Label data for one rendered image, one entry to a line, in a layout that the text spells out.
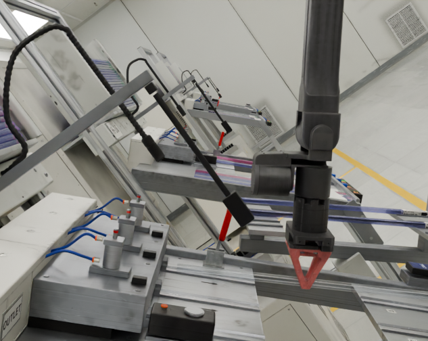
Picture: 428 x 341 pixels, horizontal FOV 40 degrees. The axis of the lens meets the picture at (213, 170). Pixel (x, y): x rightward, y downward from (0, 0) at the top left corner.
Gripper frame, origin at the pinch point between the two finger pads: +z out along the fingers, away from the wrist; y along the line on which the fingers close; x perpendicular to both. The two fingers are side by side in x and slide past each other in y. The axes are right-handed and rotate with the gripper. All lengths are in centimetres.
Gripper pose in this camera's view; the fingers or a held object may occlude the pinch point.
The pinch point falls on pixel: (305, 282)
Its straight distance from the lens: 101.3
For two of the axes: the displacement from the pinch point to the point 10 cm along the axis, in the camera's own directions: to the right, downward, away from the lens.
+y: 0.0, 1.6, -9.9
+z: -0.5, 9.9, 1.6
